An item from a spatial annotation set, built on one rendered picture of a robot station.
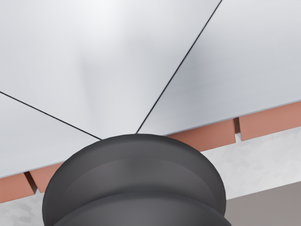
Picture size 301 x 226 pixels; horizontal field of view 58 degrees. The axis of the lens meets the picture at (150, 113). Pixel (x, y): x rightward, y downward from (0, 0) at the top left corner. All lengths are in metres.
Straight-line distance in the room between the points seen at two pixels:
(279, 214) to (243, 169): 1.18
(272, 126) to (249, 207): 1.28
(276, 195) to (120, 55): 1.42
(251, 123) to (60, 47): 0.16
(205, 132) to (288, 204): 1.39
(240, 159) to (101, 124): 0.30
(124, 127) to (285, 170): 0.36
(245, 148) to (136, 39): 0.31
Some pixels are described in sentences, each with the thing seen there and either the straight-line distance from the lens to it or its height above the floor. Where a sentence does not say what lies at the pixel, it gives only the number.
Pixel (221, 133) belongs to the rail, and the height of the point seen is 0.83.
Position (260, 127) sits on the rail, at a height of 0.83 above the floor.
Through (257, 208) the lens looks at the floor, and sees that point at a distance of 1.55.
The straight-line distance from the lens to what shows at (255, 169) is 0.47.
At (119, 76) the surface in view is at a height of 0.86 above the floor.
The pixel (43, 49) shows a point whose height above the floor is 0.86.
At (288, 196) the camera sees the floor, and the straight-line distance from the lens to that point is 1.58.
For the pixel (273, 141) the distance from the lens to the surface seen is 0.45.
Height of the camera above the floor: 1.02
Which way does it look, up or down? 67 degrees down
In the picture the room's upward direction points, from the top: 167 degrees clockwise
